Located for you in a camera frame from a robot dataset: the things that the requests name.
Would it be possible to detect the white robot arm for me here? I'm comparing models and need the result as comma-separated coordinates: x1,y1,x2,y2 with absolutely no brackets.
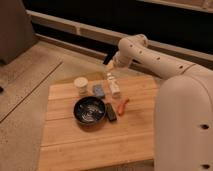
112,34,213,171

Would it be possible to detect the orange carrot toy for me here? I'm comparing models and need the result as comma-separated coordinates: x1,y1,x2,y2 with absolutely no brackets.
117,98,129,116

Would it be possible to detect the blue sponge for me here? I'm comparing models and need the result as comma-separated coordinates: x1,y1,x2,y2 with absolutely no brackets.
93,84,105,99

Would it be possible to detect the black rectangular block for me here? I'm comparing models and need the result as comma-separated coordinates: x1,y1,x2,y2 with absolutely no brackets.
106,103,117,122

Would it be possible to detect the white cup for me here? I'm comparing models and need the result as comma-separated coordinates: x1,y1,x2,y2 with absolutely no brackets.
74,77,88,97

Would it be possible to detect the dark ceramic bowl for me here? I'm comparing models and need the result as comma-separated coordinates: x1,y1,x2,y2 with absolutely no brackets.
73,96,106,126

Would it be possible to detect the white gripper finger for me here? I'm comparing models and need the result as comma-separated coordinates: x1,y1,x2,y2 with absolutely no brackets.
106,71,115,80

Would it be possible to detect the wooden board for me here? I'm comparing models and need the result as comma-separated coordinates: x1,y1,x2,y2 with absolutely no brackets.
38,76,158,171

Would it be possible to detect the grey cabinet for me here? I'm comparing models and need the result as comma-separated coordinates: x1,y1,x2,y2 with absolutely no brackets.
0,0,37,64

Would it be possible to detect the white bottle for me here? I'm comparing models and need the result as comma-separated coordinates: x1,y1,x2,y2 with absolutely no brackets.
107,78,120,98

